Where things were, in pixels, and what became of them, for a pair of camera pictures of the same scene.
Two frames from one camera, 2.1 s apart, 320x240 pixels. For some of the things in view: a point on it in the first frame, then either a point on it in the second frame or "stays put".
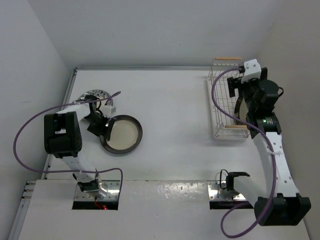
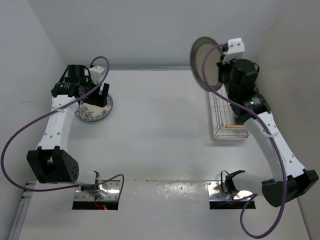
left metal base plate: (112, 186) stays put
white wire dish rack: (223, 126) stays put
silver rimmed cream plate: (126, 134) to (199, 51)
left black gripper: (103, 129) to (96, 100)
